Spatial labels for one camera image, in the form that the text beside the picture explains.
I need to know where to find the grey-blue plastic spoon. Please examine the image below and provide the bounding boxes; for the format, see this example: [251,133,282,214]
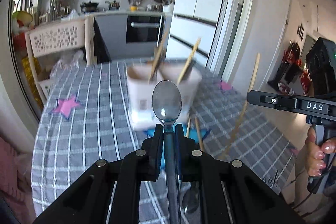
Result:
[152,80,182,223]

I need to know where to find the bamboo chopstick blue end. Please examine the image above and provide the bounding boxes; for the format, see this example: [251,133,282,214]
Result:
[194,117,204,151]

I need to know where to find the right hand pink nails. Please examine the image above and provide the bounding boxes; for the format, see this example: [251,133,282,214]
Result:
[305,126,335,177]

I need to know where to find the grey checked tablecloth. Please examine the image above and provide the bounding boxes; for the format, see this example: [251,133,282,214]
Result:
[31,60,295,214]

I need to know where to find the bamboo chopsticks in right compartment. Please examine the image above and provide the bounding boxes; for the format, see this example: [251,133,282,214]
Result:
[177,38,201,85]

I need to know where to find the pink plastic utensil caddy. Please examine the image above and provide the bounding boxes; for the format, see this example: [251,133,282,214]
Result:
[126,63,202,131]

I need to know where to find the beige plastic storage rack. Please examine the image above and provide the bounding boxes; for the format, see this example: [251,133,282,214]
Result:
[25,15,95,104]

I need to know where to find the white refrigerator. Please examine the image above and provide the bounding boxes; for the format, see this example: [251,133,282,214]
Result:
[166,0,223,66]

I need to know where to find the black built-in oven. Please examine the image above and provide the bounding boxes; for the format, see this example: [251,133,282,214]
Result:
[126,15,165,43]

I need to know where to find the black wok on stove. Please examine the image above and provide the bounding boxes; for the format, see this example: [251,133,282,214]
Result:
[80,1,98,13]

